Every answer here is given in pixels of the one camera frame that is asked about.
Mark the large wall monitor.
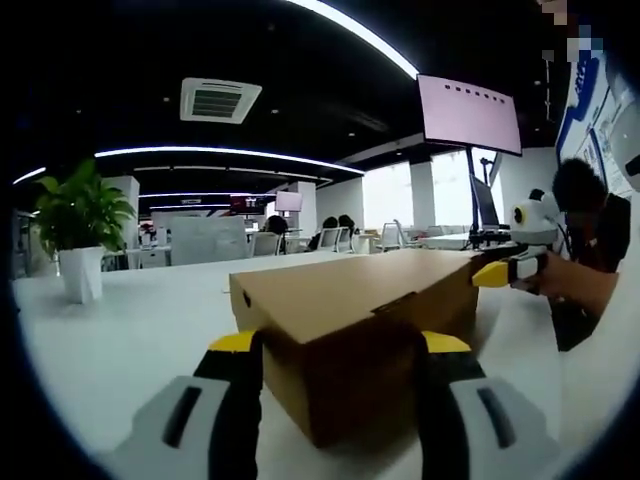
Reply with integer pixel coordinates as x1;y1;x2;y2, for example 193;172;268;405
416;73;523;157

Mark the brown cardboard shoe box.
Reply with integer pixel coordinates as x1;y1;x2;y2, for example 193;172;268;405
228;248;484;450

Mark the black monitor stand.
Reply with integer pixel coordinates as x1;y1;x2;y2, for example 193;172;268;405
467;147;501;246

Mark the pale pink monitor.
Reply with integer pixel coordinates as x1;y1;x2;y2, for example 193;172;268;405
275;192;304;214

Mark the blue white wall display board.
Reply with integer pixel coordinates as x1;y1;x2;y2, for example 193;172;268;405
554;49;631;199

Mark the ceiling light strip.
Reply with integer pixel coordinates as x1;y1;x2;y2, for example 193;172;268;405
287;0;419;79
94;146;365;175

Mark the red television screen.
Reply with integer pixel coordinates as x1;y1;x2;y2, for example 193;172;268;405
229;194;266;217

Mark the ceiling air conditioner vent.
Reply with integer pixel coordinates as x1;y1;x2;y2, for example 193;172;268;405
179;77;263;124

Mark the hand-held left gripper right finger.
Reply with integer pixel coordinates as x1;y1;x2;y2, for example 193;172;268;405
417;329;567;480

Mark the white office chair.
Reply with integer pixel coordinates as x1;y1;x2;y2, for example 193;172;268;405
382;222;406;251
319;227;354;254
249;232;281;256

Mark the dark laptop screen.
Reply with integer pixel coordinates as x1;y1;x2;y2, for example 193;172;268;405
472;174;501;231

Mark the green plant in white pot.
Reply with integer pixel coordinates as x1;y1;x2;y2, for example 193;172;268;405
34;158;137;305

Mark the person's right hand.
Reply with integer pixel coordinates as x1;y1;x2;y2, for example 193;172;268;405
513;251;577;301

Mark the white partition panel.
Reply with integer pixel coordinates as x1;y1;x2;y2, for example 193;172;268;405
169;215;249;264

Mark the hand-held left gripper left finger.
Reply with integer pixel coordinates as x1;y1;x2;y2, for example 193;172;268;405
112;329;264;480

